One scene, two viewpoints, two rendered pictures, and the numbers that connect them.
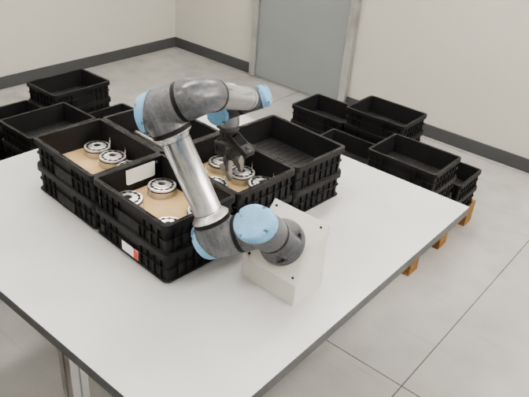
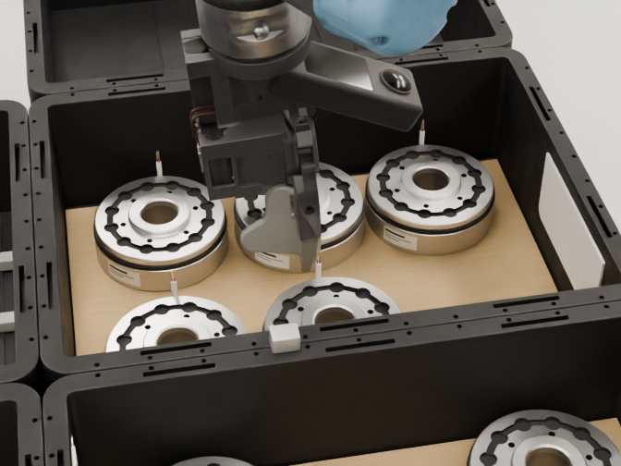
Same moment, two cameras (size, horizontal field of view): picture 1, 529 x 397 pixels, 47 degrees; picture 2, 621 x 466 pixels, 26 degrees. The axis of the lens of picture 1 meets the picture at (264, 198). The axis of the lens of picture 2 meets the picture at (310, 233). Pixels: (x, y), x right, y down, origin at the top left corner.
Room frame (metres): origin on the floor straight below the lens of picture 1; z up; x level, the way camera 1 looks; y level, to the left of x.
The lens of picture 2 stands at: (1.53, 0.73, 1.55)
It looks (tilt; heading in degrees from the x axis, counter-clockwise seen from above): 42 degrees down; 308
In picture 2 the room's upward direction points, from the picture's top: straight up
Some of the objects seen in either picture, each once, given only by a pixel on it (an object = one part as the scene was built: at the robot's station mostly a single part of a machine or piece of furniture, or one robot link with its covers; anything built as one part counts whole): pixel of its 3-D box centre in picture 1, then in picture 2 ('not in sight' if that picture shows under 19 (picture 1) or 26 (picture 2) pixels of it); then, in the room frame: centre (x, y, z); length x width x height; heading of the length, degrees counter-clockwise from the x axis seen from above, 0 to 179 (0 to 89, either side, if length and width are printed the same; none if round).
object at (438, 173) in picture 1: (406, 190); not in sight; (2.90, -0.76, 0.37); 0.40 x 0.30 x 0.45; 52
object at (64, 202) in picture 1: (99, 184); not in sight; (2.03, 0.64, 0.76); 0.40 x 0.30 x 0.12; 49
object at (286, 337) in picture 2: not in sight; (285, 337); (1.91, 0.27, 0.94); 0.02 x 0.01 x 0.01; 49
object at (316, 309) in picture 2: not in sight; (334, 323); (1.93, 0.19, 0.86); 0.05 x 0.05 x 0.01
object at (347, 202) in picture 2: (242, 172); (298, 202); (2.04, 0.09, 0.86); 0.10 x 0.10 x 0.01
